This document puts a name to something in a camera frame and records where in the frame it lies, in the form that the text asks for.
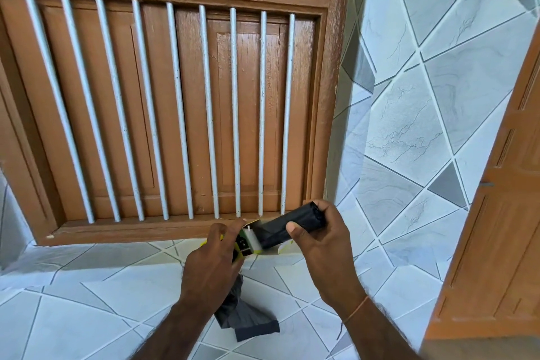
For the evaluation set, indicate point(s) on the black garbage bag roll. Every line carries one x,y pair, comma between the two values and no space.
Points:
287,224

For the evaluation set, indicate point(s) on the person's left thumb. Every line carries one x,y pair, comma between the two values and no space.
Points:
234,229

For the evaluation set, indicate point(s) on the person's left hand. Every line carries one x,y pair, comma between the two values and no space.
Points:
209,271

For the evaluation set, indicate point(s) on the row of white window bars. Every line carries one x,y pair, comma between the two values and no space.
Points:
206,119

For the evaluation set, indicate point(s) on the yellow and white paper wrapper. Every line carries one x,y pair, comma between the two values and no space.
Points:
249,241

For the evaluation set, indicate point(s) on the person's right forearm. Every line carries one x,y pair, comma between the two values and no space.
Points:
375,332

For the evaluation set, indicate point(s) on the person's right hand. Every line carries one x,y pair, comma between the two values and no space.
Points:
331,258

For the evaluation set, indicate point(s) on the brown wooden window shutter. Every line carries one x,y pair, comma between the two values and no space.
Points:
249,111
105,111

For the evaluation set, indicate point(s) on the brown wooden door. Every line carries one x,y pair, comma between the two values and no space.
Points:
493,224

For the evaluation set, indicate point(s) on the person's right thumb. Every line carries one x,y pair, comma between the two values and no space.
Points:
298,234

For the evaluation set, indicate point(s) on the person's left forearm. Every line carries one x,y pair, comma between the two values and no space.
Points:
177,332

